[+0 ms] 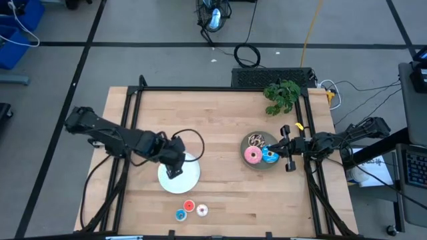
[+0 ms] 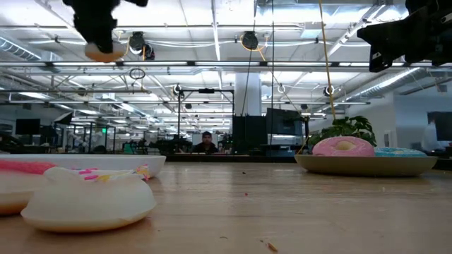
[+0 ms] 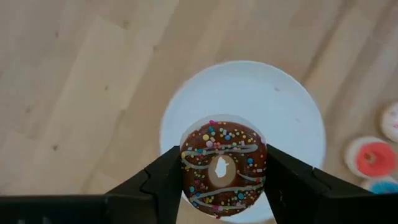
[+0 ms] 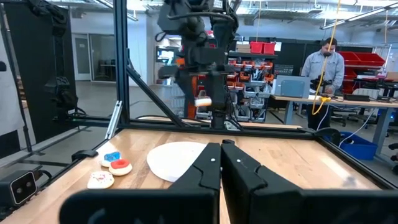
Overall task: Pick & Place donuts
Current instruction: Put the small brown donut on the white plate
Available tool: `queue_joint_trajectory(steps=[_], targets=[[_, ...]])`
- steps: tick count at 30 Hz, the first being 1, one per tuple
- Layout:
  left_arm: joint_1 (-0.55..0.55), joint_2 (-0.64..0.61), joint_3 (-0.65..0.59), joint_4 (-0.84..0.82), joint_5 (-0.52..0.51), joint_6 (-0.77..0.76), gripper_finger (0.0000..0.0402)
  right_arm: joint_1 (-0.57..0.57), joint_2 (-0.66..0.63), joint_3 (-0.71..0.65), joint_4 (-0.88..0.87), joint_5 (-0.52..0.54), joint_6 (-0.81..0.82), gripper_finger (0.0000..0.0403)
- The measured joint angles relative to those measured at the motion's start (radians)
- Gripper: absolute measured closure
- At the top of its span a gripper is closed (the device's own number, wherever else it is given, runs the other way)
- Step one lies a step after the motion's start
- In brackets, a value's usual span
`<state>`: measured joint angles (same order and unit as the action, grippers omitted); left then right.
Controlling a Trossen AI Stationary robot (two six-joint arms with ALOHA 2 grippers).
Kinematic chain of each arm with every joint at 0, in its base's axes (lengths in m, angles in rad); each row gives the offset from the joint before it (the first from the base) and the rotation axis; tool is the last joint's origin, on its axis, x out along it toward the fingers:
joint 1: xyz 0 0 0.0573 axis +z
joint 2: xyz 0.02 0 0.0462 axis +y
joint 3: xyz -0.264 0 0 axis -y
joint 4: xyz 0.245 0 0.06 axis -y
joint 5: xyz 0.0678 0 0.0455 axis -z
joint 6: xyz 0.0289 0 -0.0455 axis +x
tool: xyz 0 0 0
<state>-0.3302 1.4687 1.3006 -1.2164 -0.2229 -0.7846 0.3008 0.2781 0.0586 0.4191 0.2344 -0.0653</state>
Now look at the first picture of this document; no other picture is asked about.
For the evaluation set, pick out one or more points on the white round plate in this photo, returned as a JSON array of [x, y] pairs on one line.
[[187, 180]]

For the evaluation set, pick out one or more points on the yellow plug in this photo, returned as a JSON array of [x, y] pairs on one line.
[[330, 96]]

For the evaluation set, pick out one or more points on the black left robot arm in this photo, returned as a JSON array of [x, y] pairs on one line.
[[100, 130]]

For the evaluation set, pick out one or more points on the yellow tag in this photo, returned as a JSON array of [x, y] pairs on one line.
[[299, 126]]

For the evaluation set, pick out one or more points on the black diagonal bar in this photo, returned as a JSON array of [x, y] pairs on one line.
[[383, 146]]

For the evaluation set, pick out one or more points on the small red donut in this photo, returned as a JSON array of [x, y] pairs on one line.
[[186, 206]]

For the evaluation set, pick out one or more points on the large blue frosted donut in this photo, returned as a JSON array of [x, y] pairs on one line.
[[272, 159]]

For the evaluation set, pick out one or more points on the grey floor base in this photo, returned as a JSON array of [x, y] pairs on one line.
[[13, 79]]

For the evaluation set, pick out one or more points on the black perforated computer case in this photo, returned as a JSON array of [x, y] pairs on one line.
[[267, 77]]

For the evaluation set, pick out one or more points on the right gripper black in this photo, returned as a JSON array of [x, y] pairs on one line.
[[295, 146]]

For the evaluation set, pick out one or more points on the blue plastic bin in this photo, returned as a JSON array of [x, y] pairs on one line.
[[11, 50], [33, 13]]

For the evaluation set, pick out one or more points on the grey cart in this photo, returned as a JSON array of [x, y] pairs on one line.
[[413, 110]]

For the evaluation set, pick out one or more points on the black metal rig frame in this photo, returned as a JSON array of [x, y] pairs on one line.
[[200, 89]]

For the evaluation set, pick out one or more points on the small blue donut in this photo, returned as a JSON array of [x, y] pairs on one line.
[[177, 215]]

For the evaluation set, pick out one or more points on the large chocolate drizzled donut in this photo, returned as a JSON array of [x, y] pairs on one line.
[[253, 140]]

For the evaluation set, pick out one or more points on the green leafy plant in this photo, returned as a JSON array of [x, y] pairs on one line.
[[283, 95]]

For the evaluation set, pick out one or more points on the small white sprinkled donut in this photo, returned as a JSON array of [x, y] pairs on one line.
[[199, 210]]

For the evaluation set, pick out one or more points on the black device with screen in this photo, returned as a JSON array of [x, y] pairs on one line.
[[419, 76]]

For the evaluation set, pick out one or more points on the black keyboard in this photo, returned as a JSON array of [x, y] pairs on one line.
[[415, 168]]

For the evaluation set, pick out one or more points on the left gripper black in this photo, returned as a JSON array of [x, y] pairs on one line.
[[173, 153]]

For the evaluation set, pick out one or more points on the large pink frosted donut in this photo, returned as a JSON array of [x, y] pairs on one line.
[[248, 156]]

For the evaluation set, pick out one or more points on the white paper sheet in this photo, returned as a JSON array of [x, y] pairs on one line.
[[373, 170]]

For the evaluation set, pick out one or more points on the grey round plate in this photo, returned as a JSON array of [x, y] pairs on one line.
[[258, 167]]

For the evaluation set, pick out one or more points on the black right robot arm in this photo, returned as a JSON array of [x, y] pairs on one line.
[[367, 130]]

